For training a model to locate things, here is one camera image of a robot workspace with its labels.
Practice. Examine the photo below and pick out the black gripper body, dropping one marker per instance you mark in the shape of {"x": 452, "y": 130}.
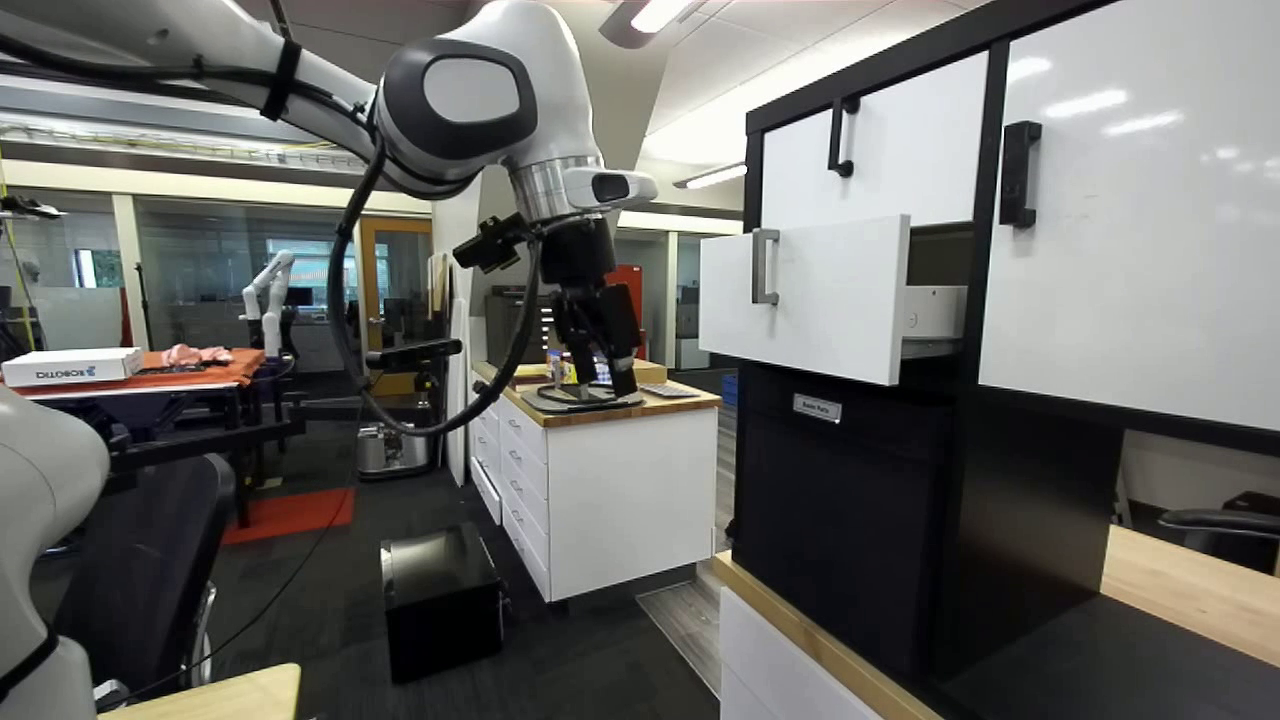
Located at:
{"x": 587, "y": 315}

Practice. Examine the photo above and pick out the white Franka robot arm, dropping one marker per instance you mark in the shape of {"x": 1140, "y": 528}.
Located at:
{"x": 543, "y": 63}

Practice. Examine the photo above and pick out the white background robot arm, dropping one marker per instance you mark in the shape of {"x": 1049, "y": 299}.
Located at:
{"x": 268, "y": 300}

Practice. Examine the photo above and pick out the white island cabinet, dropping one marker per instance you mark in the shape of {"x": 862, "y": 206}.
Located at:
{"x": 625, "y": 505}

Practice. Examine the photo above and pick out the black cabinet door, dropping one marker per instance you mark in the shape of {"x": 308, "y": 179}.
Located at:
{"x": 844, "y": 533}

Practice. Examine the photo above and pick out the large white cabinet door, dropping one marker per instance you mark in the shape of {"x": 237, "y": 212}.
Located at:
{"x": 1146, "y": 227}

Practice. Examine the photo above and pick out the grey flat object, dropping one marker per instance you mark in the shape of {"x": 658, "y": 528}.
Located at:
{"x": 560, "y": 396}

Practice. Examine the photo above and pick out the red panel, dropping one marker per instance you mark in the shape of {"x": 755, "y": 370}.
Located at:
{"x": 625, "y": 277}

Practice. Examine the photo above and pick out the ceiling light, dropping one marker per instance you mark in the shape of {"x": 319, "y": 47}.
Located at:
{"x": 713, "y": 173}
{"x": 658, "y": 14}

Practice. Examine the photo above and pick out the wooden door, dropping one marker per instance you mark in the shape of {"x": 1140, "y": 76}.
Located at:
{"x": 401, "y": 267}

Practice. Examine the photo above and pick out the white label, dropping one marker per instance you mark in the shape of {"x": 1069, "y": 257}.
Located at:
{"x": 819, "y": 409}

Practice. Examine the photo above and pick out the black and white floor stand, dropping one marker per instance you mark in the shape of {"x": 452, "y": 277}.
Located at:
{"x": 401, "y": 444}

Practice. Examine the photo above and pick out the black box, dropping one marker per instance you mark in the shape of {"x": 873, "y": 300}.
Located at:
{"x": 441, "y": 606}

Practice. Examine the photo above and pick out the red floor mat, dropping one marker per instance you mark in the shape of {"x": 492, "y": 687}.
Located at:
{"x": 294, "y": 512}

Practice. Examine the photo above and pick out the orange-topped table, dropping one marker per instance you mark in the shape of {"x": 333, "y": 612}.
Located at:
{"x": 201, "y": 373}

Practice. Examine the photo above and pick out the black office chair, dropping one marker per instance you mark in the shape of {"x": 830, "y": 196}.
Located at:
{"x": 140, "y": 572}

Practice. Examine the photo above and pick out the flat white box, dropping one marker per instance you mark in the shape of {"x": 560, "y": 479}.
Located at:
{"x": 64, "y": 365}

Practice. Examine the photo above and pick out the wood-topped white counter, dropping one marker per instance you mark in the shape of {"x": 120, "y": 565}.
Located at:
{"x": 1202, "y": 586}

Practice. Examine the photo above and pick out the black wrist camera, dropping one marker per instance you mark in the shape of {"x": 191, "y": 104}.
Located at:
{"x": 490, "y": 245}

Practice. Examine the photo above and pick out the black cabinet frame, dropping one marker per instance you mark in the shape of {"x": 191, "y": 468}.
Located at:
{"x": 987, "y": 284}

